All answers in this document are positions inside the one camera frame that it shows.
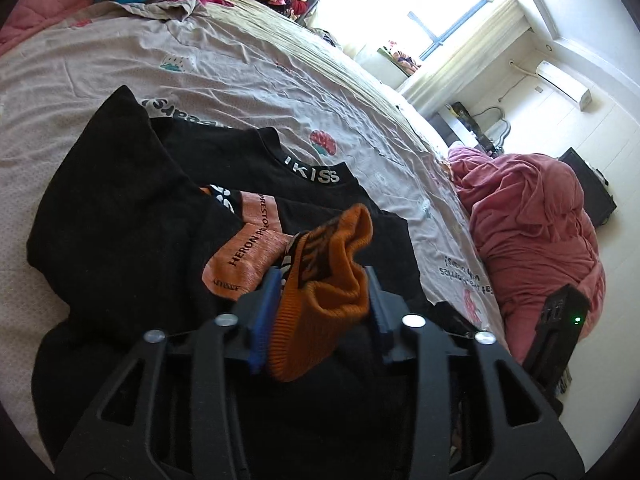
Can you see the bright window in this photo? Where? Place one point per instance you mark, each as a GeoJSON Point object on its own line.
{"type": "Point", "coordinates": [418, 27]}

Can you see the black sweatshirt with orange patches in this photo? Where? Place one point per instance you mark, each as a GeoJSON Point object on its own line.
{"type": "Point", "coordinates": [160, 223]}

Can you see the pinkish-grey printed bed sheet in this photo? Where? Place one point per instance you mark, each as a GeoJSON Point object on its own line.
{"type": "Point", "coordinates": [239, 66]}

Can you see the white wall air conditioner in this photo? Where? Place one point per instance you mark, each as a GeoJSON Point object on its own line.
{"type": "Point", "coordinates": [567, 85]}

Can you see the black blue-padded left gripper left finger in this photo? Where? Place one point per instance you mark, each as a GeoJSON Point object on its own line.
{"type": "Point", "coordinates": [168, 411]}

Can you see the black box on floor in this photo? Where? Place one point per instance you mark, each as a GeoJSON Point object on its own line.
{"type": "Point", "coordinates": [599, 203]}

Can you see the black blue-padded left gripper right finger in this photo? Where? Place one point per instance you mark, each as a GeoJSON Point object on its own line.
{"type": "Point", "coordinates": [479, 414]}

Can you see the crumpled pink blanket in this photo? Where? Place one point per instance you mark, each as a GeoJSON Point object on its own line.
{"type": "Point", "coordinates": [531, 230]}

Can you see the white side table with items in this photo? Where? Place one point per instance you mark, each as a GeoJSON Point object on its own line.
{"type": "Point", "coordinates": [486, 130]}

